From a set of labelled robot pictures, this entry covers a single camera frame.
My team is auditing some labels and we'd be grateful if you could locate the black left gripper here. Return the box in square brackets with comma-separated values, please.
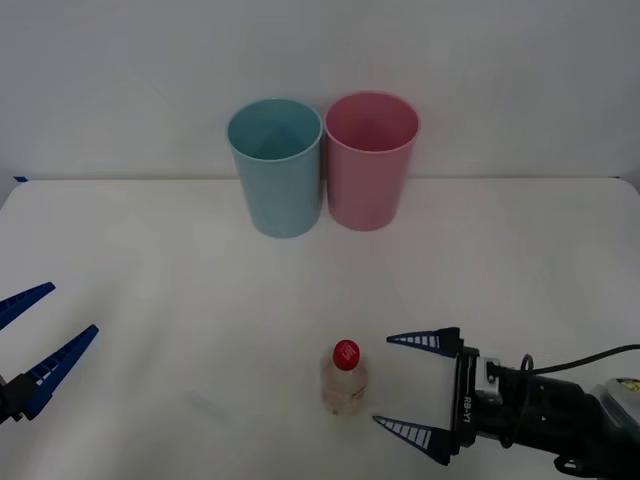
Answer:
[0, 282, 100, 427]

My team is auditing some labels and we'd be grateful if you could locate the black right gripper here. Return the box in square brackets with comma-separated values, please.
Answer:
[371, 326, 532, 467]

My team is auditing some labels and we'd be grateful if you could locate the clear bottle with red cap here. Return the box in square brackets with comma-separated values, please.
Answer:
[320, 339, 370, 417]

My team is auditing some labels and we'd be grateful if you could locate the pink plastic bin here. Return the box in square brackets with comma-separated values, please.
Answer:
[323, 90, 421, 233]

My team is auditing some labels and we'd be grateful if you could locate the pale blue plastic bin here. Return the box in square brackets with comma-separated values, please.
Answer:
[225, 96, 324, 240]

